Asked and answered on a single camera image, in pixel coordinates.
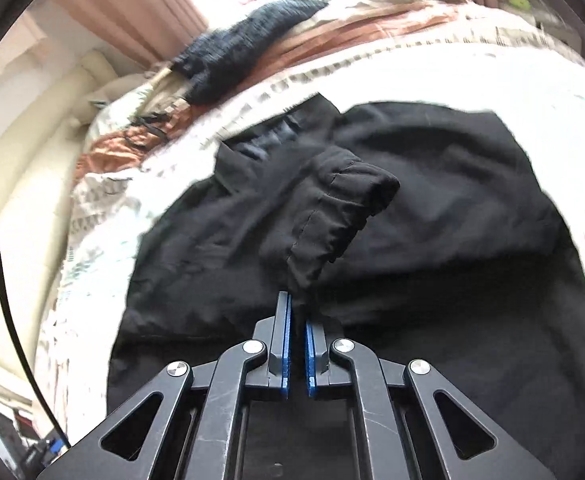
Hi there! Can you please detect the dark device with blue plug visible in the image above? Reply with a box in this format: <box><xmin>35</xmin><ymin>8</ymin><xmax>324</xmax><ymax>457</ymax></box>
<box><xmin>0</xmin><ymin>409</ymin><xmax>69</xmax><ymax>467</ymax></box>

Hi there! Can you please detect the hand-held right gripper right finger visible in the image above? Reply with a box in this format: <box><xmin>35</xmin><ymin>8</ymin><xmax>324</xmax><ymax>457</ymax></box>
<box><xmin>303</xmin><ymin>310</ymin><xmax>557</xmax><ymax>480</ymax></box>

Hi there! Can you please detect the brown and beige duvet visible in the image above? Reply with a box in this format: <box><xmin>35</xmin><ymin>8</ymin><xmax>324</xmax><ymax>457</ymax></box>
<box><xmin>71</xmin><ymin>0</ymin><xmax>548</xmax><ymax>202</ymax></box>

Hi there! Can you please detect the black jacket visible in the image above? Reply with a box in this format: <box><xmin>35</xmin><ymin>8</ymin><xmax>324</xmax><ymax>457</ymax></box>
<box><xmin>106</xmin><ymin>91</ymin><xmax>585</xmax><ymax>467</ymax></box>

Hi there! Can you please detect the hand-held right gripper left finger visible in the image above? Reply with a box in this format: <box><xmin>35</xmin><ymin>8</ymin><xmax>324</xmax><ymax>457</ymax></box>
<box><xmin>36</xmin><ymin>291</ymin><xmax>293</xmax><ymax>480</ymax></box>

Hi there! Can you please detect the black cable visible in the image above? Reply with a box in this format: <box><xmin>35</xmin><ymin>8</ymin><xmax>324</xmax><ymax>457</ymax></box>
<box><xmin>0</xmin><ymin>185</ymin><xmax>72</xmax><ymax>450</ymax></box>

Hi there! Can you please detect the patterned white bedsheet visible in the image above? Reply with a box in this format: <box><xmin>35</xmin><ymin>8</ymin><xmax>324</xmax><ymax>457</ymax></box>
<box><xmin>35</xmin><ymin>35</ymin><xmax>585</xmax><ymax>443</ymax></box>

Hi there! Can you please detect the cream padded headboard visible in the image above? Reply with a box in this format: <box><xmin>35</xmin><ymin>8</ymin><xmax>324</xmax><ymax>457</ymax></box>
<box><xmin>0</xmin><ymin>49</ymin><xmax>119</xmax><ymax>363</ymax></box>

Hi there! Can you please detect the dark blue knitted cloth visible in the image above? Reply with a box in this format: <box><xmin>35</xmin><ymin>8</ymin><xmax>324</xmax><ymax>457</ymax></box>
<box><xmin>170</xmin><ymin>0</ymin><xmax>330</xmax><ymax>104</ymax></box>

